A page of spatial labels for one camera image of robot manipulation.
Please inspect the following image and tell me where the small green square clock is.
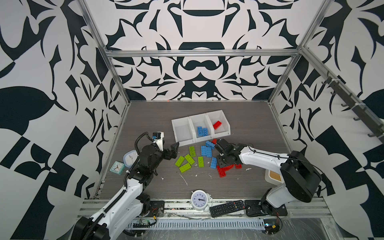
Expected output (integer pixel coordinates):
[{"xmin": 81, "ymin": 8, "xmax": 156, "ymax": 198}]
[{"xmin": 110, "ymin": 161, "xmax": 126, "ymax": 175}]

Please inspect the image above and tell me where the white analog clock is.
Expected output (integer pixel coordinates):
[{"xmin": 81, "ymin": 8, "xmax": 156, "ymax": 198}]
[{"xmin": 191, "ymin": 190, "xmax": 212, "ymax": 212}]

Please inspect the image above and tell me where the green brick upper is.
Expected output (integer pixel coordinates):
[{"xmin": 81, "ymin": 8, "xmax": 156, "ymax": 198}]
[{"xmin": 189, "ymin": 146, "xmax": 197, "ymax": 158}]

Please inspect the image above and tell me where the middle white bin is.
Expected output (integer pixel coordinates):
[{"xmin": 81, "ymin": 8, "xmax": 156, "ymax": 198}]
[{"xmin": 190, "ymin": 114, "xmax": 213, "ymax": 143}]

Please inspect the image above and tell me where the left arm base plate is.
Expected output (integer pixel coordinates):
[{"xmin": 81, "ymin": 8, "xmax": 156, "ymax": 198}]
[{"xmin": 143, "ymin": 201, "xmax": 165, "ymax": 217}]

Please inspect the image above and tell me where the green brick middle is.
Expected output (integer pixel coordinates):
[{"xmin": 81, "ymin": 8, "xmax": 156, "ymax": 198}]
[{"xmin": 185, "ymin": 155, "xmax": 195, "ymax": 166}]

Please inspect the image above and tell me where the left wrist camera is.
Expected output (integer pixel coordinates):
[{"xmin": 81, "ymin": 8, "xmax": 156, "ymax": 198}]
[{"xmin": 152, "ymin": 132, "xmax": 165, "ymax": 152}]

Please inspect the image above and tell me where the wall hook rail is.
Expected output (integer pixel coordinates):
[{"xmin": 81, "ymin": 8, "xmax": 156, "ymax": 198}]
[{"xmin": 322, "ymin": 71, "xmax": 384, "ymax": 144}]

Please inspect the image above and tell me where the green brick lower left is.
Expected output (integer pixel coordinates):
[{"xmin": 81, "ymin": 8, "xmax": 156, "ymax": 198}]
[{"xmin": 179, "ymin": 163, "xmax": 192, "ymax": 173}]

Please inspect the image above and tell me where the green brick far left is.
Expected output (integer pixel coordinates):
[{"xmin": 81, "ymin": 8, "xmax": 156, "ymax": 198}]
[{"xmin": 175, "ymin": 156, "xmax": 185, "ymax": 168}]

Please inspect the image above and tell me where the green brick right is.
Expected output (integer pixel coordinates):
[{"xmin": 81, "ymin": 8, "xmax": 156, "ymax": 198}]
[{"xmin": 198, "ymin": 157, "xmax": 205, "ymax": 168}]

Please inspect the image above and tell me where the blue brick bottom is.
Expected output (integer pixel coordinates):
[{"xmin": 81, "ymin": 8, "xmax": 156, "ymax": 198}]
[{"xmin": 202, "ymin": 128, "xmax": 209, "ymax": 137}]

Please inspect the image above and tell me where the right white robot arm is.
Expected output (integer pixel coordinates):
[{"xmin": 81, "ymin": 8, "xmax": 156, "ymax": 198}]
[{"xmin": 215, "ymin": 139, "xmax": 323, "ymax": 217}]

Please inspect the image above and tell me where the white bin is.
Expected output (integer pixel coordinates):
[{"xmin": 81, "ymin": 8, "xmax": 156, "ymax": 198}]
[
  {"xmin": 207, "ymin": 110, "xmax": 231, "ymax": 139},
  {"xmin": 171, "ymin": 117, "xmax": 196, "ymax": 147},
  {"xmin": 190, "ymin": 114, "xmax": 213, "ymax": 143}
]

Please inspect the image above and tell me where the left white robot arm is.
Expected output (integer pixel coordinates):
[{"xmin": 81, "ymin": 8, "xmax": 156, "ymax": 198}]
[{"xmin": 71, "ymin": 132, "xmax": 180, "ymax": 240}]

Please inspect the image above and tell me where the white cable duct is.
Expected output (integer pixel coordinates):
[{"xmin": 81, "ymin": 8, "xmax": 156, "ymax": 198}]
[{"xmin": 127, "ymin": 219, "xmax": 265, "ymax": 231}]

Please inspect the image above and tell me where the left white bin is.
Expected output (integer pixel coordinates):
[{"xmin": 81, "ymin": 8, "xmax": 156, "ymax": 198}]
[{"xmin": 171, "ymin": 117, "xmax": 196, "ymax": 147}]

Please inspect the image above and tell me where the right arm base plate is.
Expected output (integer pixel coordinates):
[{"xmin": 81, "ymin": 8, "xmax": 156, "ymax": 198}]
[{"xmin": 245, "ymin": 200, "xmax": 288, "ymax": 217}]

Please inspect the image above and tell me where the red brick bottom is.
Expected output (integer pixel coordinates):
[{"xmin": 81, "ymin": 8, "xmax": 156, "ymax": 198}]
[{"xmin": 217, "ymin": 165, "xmax": 234, "ymax": 178}]

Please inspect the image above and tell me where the green brick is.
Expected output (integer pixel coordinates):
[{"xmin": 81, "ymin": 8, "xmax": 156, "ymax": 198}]
[
  {"xmin": 175, "ymin": 156, "xmax": 185, "ymax": 168},
  {"xmin": 185, "ymin": 155, "xmax": 195, "ymax": 166},
  {"xmin": 189, "ymin": 146, "xmax": 197, "ymax": 158},
  {"xmin": 198, "ymin": 157, "xmax": 205, "ymax": 168},
  {"xmin": 179, "ymin": 163, "xmax": 192, "ymax": 173}
]

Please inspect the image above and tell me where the blue brick pair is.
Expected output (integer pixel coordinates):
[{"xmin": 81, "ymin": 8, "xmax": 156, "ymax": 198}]
[{"xmin": 201, "ymin": 141, "xmax": 215, "ymax": 158}]

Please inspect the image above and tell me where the right white bin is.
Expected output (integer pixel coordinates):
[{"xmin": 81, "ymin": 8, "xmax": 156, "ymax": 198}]
[{"xmin": 207, "ymin": 110, "xmax": 231, "ymax": 139}]

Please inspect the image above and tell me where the black remote control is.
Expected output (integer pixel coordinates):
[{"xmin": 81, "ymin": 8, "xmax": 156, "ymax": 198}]
[{"xmin": 210, "ymin": 200, "xmax": 246, "ymax": 218}]

